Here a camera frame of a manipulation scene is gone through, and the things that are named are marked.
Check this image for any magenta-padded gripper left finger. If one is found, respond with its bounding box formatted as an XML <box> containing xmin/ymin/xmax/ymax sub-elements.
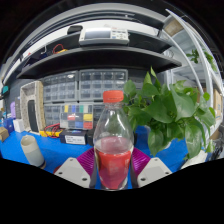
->
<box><xmin>54</xmin><ymin>147</ymin><xmax>98</xmax><ymax>190</ymax></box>

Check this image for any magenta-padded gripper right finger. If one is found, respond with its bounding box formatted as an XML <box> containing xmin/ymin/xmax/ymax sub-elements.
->
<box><xmin>129</xmin><ymin>147</ymin><xmax>173</xmax><ymax>189</ymax></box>

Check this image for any clear bottle with red cap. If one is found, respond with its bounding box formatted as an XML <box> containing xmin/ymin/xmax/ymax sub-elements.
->
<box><xmin>92</xmin><ymin>89</ymin><xmax>135</xmax><ymax>192</ymax></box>

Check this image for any yellow multimeter with red leads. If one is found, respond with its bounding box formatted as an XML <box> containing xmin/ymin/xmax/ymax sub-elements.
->
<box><xmin>39</xmin><ymin>123</ymin><xmax>64</xmax><ymax>139</ymax></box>
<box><xmin>51</xmin><ymin>43</ymin><xmax>69</xmax><ymax>55</ymax></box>

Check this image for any beige ceramic mug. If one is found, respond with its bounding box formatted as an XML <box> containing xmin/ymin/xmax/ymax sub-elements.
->
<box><xmin>20</xmin><ymin>134</ymin><xmax>47</xmax><ymax>169</ymax></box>

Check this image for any multicoloured parts organizer box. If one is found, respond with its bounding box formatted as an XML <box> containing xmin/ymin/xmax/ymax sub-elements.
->
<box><xmin>59</xmin><ymin>103</ymin><xmax>94</xmax><ymax>130</ymax></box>

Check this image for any clear small-parts drawer cabinet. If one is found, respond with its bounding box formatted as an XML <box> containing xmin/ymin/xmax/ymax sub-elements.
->
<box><xmin>43</xmin><ymin>103</ymin><xmax>64</xmax><ymax>127</ymax></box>
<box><xmin>42</xmin><ymin>70</ymin><xmax>79</xmax><ymax>103</ymax></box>
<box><xmin>78</xmin><ymin>68</ymin><xmax>129</xmax><ymax>101</ymax></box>

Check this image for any green potted plant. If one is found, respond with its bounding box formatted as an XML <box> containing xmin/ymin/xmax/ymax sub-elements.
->
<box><xmin>123</xmin><ymin>66</ymin><xmax>218</xmax><ymax>169</ymax></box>

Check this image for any black oblong speaker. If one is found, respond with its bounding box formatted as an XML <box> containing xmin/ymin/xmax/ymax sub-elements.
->
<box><xmin>27</xmin><ymin>99</ymin><xmax>40</xmax><ymax>133</ymax></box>

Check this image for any small white box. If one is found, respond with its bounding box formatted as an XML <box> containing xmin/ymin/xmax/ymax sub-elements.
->
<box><xmin>12</xmin><ymin>118</ymin><xmax>25</xmax><ymax>134</ymax></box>

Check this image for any small brown cardboard box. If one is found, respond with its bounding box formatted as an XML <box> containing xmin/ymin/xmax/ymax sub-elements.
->
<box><xmin>0</xmin><ymin>126</ymin><xmax>10</xmax><ymax>143</ymax></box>

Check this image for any purple box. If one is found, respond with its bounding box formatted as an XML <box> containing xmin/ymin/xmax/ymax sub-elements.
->
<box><xmin>9</xmin><ymin>101</ymin><xmax>17</xmax><ymax>119</ymax></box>

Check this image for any beige perforated tray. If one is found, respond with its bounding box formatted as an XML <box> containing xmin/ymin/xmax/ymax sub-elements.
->
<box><xmin>19</xmin><ymin>80</ymin><xmax>46</xmax><ymax>135</ymax></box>

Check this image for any black workbench shelf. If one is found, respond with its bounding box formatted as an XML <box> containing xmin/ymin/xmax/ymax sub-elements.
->
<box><xmin>16</xmin><ymin>29</ymin><xmax>183</xmax><ymax>80</ymax></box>

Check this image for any white shelf unit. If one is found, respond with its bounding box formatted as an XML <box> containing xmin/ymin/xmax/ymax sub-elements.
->
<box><xmin>163</xmin><ymin>9</ymin><xmax>224</xmax><ymax>134</ymax></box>

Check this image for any white benchtop oscilloscope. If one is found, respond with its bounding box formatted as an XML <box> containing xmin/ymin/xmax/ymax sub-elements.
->
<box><xmin>78</xmin><ymin>27</ymin><xmax>130</xmax><ymax>47</ymax></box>

